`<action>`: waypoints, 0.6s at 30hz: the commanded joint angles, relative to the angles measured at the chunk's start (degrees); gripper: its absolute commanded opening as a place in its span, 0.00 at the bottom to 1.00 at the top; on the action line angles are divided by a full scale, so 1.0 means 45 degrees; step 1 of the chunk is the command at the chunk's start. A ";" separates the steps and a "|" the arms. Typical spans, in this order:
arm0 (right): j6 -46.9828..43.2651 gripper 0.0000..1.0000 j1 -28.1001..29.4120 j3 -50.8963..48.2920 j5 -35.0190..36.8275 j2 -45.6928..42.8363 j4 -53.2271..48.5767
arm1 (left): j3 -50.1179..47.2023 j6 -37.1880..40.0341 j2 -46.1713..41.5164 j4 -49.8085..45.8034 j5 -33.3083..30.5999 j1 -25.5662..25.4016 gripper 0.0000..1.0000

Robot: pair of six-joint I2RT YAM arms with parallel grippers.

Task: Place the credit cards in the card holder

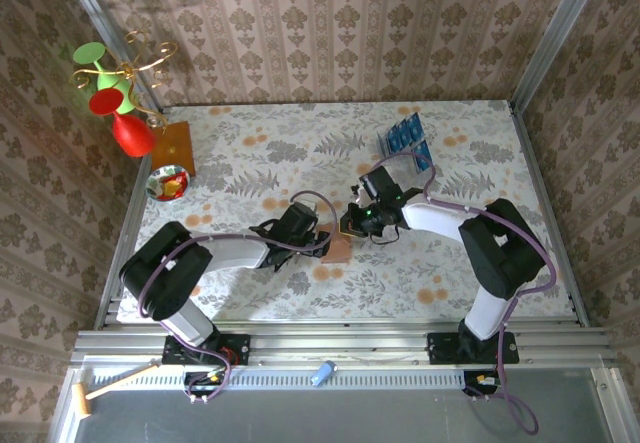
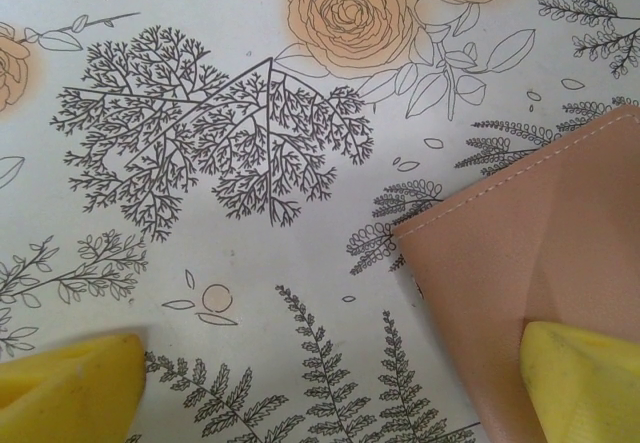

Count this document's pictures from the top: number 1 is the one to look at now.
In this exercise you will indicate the pink card holder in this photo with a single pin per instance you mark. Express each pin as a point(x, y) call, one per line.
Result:
point(339, 250)

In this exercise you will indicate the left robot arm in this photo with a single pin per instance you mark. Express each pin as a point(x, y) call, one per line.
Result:
point(235, 253)

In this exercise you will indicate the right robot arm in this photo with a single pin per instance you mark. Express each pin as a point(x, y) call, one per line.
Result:
point(430, 218)

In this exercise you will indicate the blue credit card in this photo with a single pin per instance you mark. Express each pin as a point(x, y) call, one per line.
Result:
point(405, 132)
point(416, 126)
point(422, 165)
point(395, 139)

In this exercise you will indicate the blue cylinder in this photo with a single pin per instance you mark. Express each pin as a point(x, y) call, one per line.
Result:
point(322, 374)

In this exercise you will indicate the colourful small bowl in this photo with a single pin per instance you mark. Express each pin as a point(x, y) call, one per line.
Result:
point(167, 183)

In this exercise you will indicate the orange wooden board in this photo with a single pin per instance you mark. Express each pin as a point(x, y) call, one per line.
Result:
point(175, 150)

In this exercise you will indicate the grey metal panel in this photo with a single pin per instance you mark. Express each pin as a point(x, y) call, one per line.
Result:
point(350, 413)

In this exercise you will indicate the red wine glass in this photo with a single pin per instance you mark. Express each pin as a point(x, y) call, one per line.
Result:
point(132, 135)

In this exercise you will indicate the black connector box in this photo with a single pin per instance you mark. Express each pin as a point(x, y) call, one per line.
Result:
point(197, 388)
point(472, 389)

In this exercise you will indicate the green wine glass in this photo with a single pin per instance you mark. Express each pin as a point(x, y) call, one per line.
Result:
point(90, 54)

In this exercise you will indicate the wooden mallet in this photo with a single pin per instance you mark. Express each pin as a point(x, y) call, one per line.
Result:
point(82, 400)

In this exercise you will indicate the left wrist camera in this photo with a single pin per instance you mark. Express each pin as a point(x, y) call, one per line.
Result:
point(312, 211)

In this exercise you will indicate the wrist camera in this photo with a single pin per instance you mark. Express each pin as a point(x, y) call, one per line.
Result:
point(312, 211)
point(357, 194)

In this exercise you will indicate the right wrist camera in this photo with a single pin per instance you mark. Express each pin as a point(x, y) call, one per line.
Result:
point(357, 194)

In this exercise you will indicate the aluminium mounting rail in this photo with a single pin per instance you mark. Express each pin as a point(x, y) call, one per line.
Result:
point(340, 345)

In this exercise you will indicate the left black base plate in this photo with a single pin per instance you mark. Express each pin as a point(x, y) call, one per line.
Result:
point(237, 348)

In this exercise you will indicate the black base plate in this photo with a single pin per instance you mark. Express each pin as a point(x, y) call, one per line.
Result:
point(440, 348)
point(237, 348)

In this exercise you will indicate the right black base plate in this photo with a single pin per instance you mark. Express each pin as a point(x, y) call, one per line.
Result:
point(440, 348)

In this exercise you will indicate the aluminium table side rail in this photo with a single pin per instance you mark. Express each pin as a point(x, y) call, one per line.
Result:
point(532, 163)
point(132, 208)

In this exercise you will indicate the aluminium frame post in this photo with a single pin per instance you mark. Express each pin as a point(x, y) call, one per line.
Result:
point(557, 33)
point(100, 18)

